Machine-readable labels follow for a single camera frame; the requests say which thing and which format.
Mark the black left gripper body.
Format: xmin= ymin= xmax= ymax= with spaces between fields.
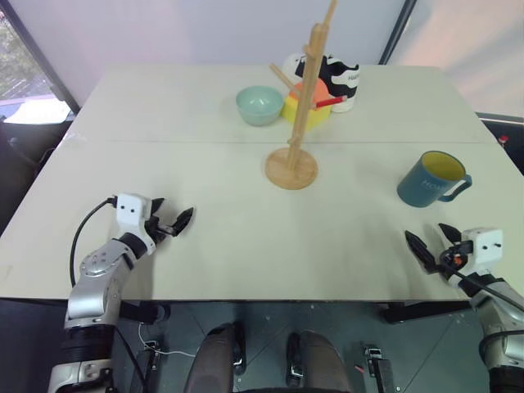
xmin=142 ymin=214 xmax=176 ymax=247

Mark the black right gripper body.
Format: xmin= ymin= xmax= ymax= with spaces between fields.
xmin=433 ymin=241 xmax=477 ymax=274

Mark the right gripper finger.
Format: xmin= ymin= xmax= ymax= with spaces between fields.
xmin=437 ymin=222 xmax=463 ymax=247
xmin=404 ymin=229 xmax=437 ymax=273

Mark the wooden mug tree stand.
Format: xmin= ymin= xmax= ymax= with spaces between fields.
xmin=264 ymin=0 xmax=350 ymax=191

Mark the blue mug yellow inside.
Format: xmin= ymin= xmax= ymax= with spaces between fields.
xmin=395 ymin=150 xmax=473 ymax=210

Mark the black table base bar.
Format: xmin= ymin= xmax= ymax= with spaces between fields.
xmin=382 ymin=300 xmax=481 ymax=325

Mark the black table caster foot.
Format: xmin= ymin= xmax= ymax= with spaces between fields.
xmin=117 ymin=300 xmax=172 ymax=328

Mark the light green bowl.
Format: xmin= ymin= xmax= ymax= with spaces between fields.
xmin=235 ymin=84 xmax=285 ymax=128

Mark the dark rounded shape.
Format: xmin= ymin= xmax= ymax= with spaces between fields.
xmin=285 ymin=330 xmax=354 ymax=393
xmin=183 ymin=322 xmax=247 ymax=393

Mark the black and white mug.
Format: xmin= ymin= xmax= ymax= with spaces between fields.
xmin=316 ymin=54 xmax=363 ymax=114

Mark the white round mug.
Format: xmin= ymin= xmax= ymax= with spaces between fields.
xmin=282 ymin=52 xmax=313 ymax=84

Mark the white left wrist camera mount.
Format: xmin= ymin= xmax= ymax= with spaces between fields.
xmin=111 ymin=193 xmax=156 ymax=257

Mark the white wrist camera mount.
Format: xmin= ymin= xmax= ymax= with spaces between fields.
xmin=447 ymin=228 xmax=504 ymax=288
xmin=111 ymin=193 xmax=156 ymax=257

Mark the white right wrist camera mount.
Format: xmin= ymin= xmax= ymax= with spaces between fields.
xmin=447 ymin=228 xmax=504 ymax=288

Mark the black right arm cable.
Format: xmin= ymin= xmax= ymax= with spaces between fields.
xmin=440 ymin=254 xmax=524 ymax=314

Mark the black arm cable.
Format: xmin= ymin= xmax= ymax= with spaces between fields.
xmin=440 ymin=254 xmax=524 ymax=314
xmin=69 ymin=196 xmax=120 ymax=288

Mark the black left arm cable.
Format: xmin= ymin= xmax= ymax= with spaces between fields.
xmin=69 ymin=196 xmax=120 ymax=288

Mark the thin white floor cable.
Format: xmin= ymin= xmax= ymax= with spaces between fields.
xmin=138 ymin=322 xmax=198 ymax=358

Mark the black window frame post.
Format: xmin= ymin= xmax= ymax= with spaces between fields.
xmin=7 ymin=0 xmax=81 ymax=115

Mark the dark wall pillar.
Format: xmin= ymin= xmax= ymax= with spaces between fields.
xmin=378 ymin=0 xmax=419 ymax=66

